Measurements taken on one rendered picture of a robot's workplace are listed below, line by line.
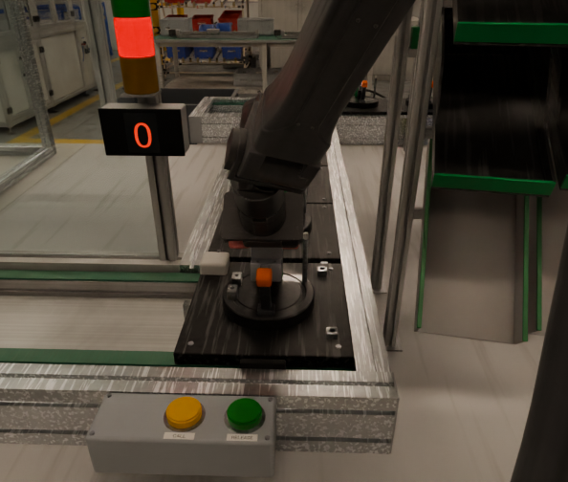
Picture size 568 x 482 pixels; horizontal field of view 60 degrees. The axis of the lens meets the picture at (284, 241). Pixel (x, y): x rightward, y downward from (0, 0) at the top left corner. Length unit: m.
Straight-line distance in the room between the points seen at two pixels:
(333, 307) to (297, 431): 0.19
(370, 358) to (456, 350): 0.23
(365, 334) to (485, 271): 0.19
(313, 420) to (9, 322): 0.52
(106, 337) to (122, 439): 0.25
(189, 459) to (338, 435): 0.19
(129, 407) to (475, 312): 0.46
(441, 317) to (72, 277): 0.61
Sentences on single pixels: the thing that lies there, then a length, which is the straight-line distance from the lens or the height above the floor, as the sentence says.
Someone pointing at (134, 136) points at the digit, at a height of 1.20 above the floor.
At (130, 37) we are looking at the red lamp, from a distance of 0.75.
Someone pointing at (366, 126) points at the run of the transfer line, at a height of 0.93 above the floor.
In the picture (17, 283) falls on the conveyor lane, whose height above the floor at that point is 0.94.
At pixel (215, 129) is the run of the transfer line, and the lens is 1.88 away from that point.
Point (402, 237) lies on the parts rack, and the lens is 0.75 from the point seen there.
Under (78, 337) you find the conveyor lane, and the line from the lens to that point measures 0.84.
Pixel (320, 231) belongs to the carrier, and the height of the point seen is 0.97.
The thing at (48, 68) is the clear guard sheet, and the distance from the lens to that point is 0.86.
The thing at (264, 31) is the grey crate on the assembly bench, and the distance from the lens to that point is 6.07.
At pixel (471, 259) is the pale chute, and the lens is 0.72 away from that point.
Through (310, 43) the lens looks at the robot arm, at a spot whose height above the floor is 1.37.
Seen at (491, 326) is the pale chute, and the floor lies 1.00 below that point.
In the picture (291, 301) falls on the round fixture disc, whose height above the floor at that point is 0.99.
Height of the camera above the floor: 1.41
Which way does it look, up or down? 28 degrees down
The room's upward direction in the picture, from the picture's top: straight up
